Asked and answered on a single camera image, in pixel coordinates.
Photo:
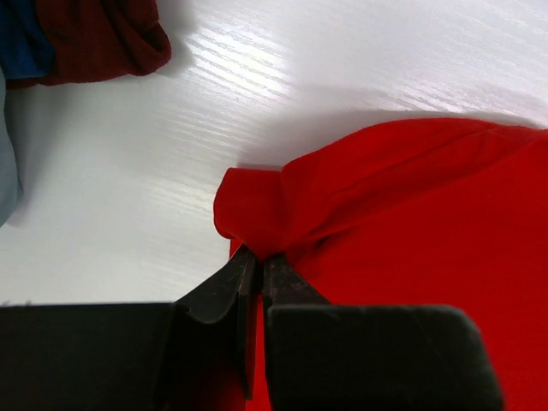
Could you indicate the blue folded t shirt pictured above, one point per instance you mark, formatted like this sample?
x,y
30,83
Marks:
x,y
26,53

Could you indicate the grey-blue folded t shirt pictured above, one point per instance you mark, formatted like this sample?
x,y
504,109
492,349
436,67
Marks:
x,y
10,186

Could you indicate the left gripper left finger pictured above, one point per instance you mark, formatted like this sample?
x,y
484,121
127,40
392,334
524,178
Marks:
x,y
192,354

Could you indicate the maroon folded t shirt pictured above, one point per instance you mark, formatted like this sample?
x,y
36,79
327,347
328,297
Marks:
x,y
100,40

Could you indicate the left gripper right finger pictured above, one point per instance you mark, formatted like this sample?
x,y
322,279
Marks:
x,y
322,356

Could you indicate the red t shirt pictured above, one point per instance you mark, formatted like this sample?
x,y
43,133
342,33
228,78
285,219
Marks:
x,y
439,210

